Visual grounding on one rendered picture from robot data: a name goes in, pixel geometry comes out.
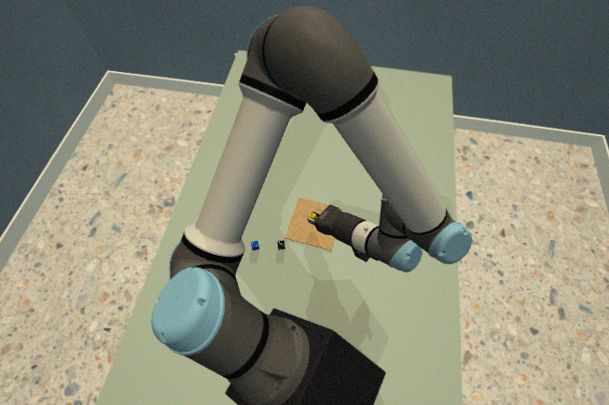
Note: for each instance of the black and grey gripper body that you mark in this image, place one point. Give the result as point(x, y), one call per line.
point(347, 228)

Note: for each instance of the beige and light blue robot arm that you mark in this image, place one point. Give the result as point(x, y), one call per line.
point(201, 313)

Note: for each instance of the tan mat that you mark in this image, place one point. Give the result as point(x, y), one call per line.
point(300, 230)

